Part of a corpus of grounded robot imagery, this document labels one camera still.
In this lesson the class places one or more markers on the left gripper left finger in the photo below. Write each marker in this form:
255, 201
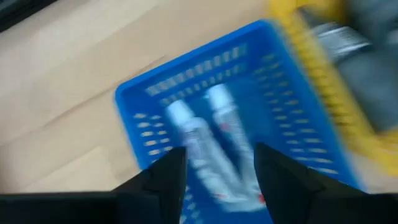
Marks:
158, 193

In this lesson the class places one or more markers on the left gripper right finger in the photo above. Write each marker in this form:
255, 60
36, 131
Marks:
295, 196

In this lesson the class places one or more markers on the white toothpaste tube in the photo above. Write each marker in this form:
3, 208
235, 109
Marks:
199, 137
230, 124

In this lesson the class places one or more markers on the dark grey tube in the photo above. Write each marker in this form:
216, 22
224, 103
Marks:
373, 15
373, 84

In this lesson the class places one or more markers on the blue plastic basket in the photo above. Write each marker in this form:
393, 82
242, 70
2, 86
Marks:
264, 102

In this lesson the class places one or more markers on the yellow plastic basket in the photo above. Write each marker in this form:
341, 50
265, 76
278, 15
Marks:
323, 87

